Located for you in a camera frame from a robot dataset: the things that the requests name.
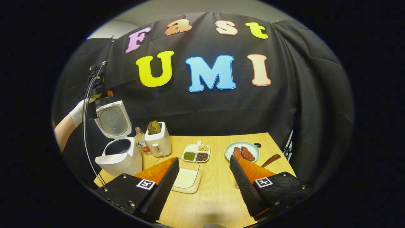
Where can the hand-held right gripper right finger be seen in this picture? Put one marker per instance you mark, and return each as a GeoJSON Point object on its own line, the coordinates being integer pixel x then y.
{"type": "Point", "coordinates": [245, 190]}

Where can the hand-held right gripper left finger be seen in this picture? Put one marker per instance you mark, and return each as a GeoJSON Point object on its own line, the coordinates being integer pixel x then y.
{"type": "Point", "coordinates": [164, 190]}

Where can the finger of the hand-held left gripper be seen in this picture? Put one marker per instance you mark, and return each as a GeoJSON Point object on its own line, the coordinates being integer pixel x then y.
{"type": "Point", "coordinates": [106, 94]}

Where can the brown wooden spoon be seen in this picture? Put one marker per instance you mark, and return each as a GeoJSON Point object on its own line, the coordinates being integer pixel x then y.
{"type": "Point", "coordinates": [272, 159]}

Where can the white rice cooker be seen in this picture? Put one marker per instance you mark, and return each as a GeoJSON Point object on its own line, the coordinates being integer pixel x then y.
{"type": "Point", "coordinates": [120, 161]}

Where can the red steak piece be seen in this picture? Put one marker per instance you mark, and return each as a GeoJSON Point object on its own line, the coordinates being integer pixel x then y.
{"type": "Point", "coordinates": [248, 154]}
{"type": "Point", "coordinates": [237, 152]}

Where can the pale green plate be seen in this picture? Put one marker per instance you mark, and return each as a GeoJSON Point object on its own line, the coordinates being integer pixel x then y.
{"type": "Point", "coordinates": [231, 150]}

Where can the white toaster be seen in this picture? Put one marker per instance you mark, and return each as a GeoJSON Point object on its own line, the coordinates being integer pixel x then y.
{"type": "Point", "coordinates": [159, 142]}

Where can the white divided dish of beans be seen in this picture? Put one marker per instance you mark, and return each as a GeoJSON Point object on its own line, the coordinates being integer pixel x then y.
{"type": "Point", "coordinates": [196, 153]}

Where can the clear plastic bottle red label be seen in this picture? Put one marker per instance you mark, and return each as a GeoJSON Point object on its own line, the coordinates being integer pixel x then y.
{"type": "Point", "coordinates": [144, 144]}

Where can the brown bread slice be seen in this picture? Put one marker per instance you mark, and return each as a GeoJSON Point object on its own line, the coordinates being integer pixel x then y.
{"type": "Point", "coordinates": [151, 127]}
{"type": "Point", "coordinates": [157, 126]}

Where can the black tripod stand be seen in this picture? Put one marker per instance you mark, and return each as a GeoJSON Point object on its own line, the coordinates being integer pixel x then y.
{"type": "Point", "coordinates": [288, 145]}

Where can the black backdrop cloth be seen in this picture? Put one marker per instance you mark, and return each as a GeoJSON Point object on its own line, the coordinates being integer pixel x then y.
{"type": "Point", "coordinates": [221, 114]}

